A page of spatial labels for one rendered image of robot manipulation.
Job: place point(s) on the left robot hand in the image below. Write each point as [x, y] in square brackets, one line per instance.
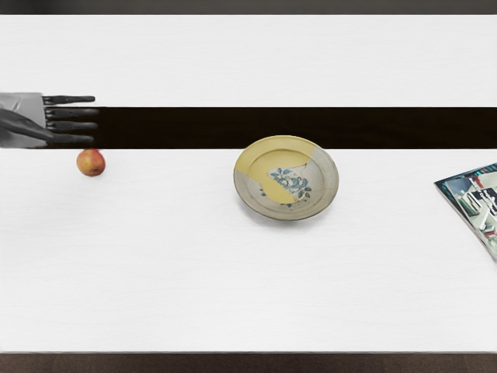
[23, 112]

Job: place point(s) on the grey yellow patterned plate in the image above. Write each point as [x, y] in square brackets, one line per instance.
[286, 178]

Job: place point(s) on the red yellow apple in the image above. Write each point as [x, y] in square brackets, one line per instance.
[90, 162]

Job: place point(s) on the magazine with printed cover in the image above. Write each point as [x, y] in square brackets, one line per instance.
[475, 202]

